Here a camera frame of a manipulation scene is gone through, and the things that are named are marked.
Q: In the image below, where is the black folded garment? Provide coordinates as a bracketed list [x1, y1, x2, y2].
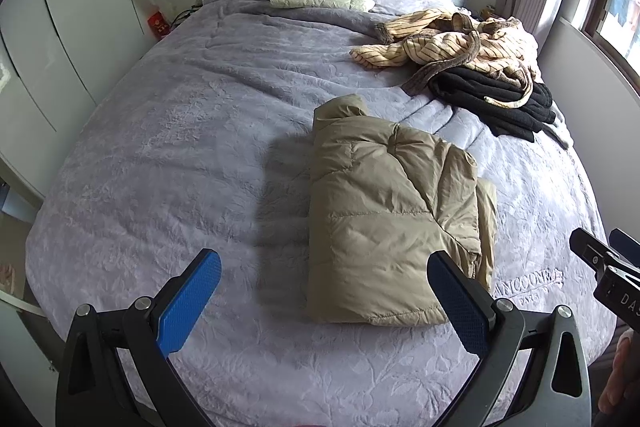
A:
[430, 67, 557, 142]

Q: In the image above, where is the red box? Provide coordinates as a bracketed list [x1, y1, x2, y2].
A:
[147, 12, 172, 38]

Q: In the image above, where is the person's right hand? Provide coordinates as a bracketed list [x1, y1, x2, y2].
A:
[597, 332, 640, 415]

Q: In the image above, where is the beige puffer jacket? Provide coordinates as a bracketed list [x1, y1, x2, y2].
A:
[305, 93, 498, 327]

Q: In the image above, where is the white wardrobe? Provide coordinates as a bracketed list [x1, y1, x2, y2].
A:
[0, 0, 161, 202]

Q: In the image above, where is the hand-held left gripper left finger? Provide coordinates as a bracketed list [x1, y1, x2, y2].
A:
[55, 248, 222, 427]

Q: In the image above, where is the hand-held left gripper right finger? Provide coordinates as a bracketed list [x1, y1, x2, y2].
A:
[427, 249, 593, 427]

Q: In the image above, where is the beige striped robe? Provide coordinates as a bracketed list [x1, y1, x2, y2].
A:
[350, 8, 543, 110]

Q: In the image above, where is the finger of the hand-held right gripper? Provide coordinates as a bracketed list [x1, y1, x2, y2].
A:
[569, 227, 622, 276]
[609, 228, 640, 269]

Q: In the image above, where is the window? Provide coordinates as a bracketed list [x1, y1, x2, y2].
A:
[580, 0, 640, 72]

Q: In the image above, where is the lavender bed blanket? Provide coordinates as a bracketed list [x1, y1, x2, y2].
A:
[25, 0, 618, 427]

